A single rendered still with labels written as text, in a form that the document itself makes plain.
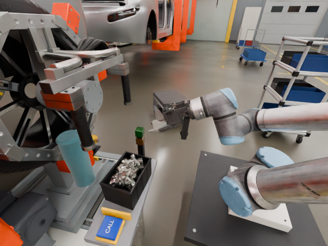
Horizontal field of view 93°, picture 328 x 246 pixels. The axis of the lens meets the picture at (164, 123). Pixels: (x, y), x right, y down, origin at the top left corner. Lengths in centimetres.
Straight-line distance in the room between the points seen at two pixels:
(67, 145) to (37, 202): 39
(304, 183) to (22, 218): 102
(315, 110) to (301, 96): 138
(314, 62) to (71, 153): 191
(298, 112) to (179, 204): 94
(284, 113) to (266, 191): 27
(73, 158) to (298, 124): 80
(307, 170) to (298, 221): 58
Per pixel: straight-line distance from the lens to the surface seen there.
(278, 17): 1373
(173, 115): 64
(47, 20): 76
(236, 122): 65
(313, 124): 65
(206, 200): 97
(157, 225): 121
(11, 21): 67
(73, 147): 67
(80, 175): 77
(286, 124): 67
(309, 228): 112
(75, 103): 48
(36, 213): 98
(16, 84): 79
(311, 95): 206
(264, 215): 97
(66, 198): 117
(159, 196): 130
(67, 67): 51
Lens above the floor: 111
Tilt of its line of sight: 33 degrees down
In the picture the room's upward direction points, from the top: 1 degrees clockwise
